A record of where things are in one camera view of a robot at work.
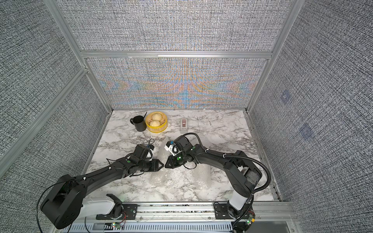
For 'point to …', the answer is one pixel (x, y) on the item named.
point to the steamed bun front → (155, 123)
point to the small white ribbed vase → (165, 178)
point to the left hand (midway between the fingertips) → (162, 166)
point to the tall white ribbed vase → (202, 176)
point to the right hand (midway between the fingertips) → (165, 163)
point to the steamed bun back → (157, 116)
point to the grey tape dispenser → (184, 125)
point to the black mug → (139, 122)
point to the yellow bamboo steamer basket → (163, 124)
